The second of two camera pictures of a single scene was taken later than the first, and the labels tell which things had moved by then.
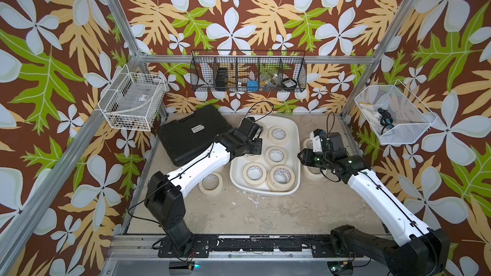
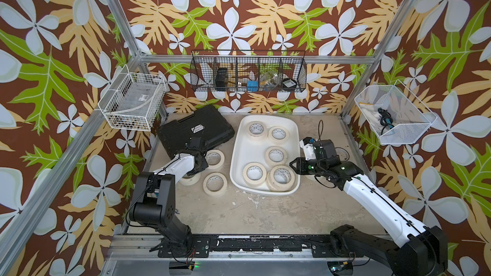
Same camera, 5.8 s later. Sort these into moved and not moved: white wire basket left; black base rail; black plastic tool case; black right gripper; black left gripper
Moved: black right gripper; black left gripper
Not moved: white wire basket left; black base rail; black plastic tool case
